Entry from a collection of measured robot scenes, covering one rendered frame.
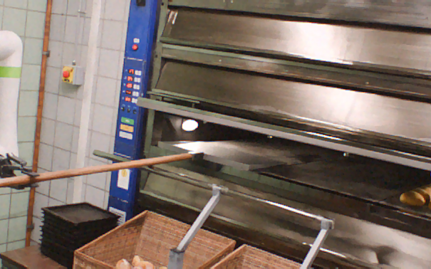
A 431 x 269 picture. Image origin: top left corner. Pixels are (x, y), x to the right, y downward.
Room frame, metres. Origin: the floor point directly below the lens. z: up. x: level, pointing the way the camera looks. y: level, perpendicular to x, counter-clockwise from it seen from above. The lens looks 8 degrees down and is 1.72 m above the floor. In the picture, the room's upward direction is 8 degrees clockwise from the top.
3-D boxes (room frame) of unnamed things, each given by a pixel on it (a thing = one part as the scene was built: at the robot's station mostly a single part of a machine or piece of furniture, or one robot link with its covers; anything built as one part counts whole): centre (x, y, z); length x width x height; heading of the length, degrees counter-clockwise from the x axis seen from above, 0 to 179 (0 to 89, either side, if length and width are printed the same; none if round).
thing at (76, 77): (3.39, 0.83, 1.46); 0.10 x 0.07 x 0.10; 55
